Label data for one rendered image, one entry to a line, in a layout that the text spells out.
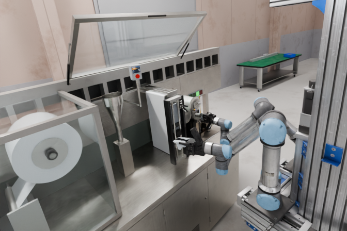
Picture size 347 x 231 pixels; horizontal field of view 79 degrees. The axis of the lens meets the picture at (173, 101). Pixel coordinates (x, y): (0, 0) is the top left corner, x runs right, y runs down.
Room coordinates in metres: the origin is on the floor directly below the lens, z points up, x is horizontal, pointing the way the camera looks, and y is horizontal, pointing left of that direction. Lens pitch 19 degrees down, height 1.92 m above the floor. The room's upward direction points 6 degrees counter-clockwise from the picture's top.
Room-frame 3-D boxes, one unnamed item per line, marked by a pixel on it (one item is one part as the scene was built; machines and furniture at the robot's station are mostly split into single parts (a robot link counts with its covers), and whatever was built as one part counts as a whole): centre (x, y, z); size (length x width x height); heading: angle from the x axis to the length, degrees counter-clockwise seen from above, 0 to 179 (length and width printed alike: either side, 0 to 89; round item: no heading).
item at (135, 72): (1.43, 0.24, 1.66); 0.07 x 0.07 x 0.10; 27
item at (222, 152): (1.06, -0.25, 1.21); 0.11 x 0.08 x 0.09; 60
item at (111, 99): (1.38, 0.41, 1.50); 0.14 x 0.14 x 0.06
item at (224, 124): (1.62, -0.42, 1.11); 0.11 x 0.08 x 0.09; 42
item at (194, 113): (1.73, -0.19, 1.05); 0.06 x 0.05 x 0.31; 42
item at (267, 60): (6.49, -3.16, 0.43); 2.34 x 0.92 x 0.86; 125
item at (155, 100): (1.67, 0.16, 1.17); 0.34 x 0.05 x 0.54; 42
